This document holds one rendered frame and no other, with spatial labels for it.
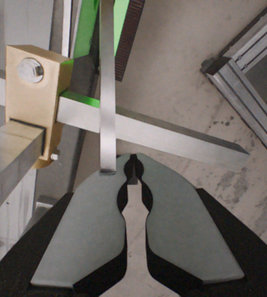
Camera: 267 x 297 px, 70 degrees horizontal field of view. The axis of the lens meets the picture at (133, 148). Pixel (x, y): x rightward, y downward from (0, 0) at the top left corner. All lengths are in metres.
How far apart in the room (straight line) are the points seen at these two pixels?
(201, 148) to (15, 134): 0.21
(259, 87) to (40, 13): 0.85
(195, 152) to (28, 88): 0.20
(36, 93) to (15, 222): 0.58
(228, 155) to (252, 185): 1.35
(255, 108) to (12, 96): 0.94
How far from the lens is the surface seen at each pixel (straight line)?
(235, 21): 1.15
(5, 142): 0.20
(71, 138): 0.39
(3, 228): 0.79
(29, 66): 0.20
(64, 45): 0.35
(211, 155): 0.26
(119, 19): 0.34
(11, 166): 0.18
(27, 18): 0.46
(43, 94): 0.22
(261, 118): 1.05
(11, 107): 0.24
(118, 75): 0.34
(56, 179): 0.46
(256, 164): 1.51
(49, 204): 0.49
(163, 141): 0.23
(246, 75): 0.97
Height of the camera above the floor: 1.04
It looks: 61 degrees down
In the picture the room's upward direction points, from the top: 178 degrees clockwise
